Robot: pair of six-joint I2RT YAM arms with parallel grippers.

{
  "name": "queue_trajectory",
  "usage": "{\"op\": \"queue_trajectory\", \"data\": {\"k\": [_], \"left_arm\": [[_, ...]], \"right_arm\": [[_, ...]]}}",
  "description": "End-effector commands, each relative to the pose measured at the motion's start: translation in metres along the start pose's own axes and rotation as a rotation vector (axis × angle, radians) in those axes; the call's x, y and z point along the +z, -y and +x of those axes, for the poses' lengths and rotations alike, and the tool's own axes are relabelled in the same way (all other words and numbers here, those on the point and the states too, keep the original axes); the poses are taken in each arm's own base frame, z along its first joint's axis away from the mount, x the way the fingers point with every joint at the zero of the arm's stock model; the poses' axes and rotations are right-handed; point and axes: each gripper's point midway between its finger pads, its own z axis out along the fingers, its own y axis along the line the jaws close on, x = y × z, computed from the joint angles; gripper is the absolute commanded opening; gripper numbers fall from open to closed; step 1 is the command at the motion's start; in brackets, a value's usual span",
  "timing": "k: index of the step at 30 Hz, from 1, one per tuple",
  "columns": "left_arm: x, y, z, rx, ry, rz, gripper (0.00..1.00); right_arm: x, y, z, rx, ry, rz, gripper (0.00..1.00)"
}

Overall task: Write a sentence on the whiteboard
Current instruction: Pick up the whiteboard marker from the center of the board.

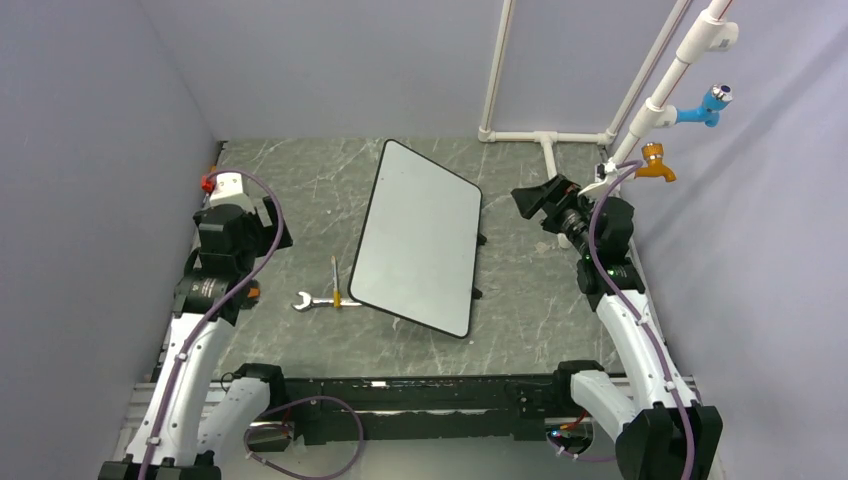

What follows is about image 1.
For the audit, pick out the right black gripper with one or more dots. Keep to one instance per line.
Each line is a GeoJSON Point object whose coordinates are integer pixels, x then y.
{"type": "Point", "coordinates": [561, 193]}

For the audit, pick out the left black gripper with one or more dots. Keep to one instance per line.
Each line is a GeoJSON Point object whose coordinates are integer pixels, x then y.
{"type": "Point", "coordinates": [267, 234]}

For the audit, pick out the yellow marker pen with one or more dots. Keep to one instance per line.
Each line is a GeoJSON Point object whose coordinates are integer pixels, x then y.
{"type": "Point", "coordinates": [336, 281]}

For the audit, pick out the black-framed whiteboard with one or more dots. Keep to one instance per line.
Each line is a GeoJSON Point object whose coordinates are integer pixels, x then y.
{"type": "Point", "coordinates": [417, 253]}

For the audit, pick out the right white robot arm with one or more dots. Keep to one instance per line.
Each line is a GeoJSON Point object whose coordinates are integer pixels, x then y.
{"type": "Point", "coordinates": [660, 429]}

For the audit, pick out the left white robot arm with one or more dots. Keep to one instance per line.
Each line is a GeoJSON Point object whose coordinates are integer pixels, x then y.
{"type": "Point", "coordinates": [176, 439]}

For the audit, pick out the silver wrench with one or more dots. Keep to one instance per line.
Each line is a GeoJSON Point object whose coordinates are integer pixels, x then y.
{"type": "Point", "coordinates": [307, 302]}

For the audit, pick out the orange tap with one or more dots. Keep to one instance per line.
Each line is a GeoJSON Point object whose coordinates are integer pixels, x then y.
{"type": "Point", "coordinates": [653, 155]}

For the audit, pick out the blue tap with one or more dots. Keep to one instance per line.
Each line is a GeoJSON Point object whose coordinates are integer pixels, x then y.
{"type": "Point", "coordinates": [716, 99]}

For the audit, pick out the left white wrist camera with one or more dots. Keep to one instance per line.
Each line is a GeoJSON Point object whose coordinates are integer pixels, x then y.
{"type": "Point", "coordinates": [227, 189]}

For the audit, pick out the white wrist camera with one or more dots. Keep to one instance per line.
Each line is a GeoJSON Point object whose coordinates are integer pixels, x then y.
{"type": "Point", "coordinates": [606, 173]}
{"type": "Point", "coordinates": [227, 189]}

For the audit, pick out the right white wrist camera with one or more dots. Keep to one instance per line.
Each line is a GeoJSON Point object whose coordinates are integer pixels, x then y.
{"type": "Point", "coordinates": [606, 173]}

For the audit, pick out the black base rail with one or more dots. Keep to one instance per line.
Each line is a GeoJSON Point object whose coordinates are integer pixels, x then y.
{"type": "Point", "coordinates": [318, 411]}

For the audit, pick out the white pvc pipe frame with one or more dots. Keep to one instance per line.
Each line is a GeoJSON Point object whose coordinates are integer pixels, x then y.
{"type": "Point", "coordinates": [577, 68]}

